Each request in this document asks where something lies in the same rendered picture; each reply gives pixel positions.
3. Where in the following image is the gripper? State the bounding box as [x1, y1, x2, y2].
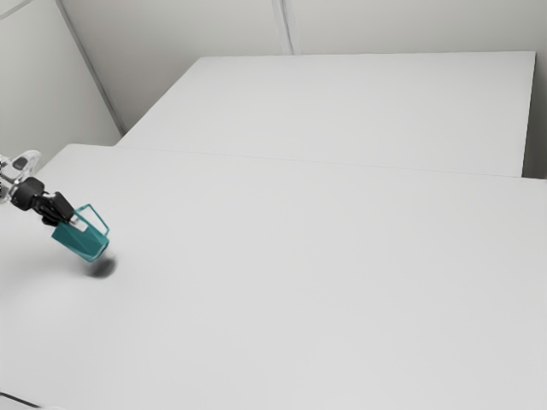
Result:
[12, 177, 85, 227]

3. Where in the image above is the teal faceted mug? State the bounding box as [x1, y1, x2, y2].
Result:
[50, 203, 111, 262]

